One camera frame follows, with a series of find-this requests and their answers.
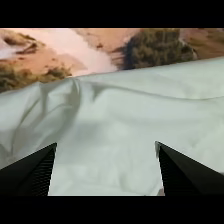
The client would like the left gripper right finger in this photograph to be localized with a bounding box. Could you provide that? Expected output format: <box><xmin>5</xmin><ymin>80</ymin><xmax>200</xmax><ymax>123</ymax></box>
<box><xmin>154</xmin><ymin>141</ymin><xmax>224</xmax><ymax>197</ymax></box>

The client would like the white garment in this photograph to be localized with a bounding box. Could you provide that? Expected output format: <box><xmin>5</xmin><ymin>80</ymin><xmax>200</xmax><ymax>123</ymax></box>
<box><xmin>0</xmin><ymin>57</ymin><xmax>224</xmax><ymax>197</ymax></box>

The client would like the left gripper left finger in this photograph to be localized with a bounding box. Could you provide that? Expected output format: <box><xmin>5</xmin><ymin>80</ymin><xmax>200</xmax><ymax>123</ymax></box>
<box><xmin>0</xmin><ymin>142</ymin><xmax>58</xmax><ymax>197</ymax></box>

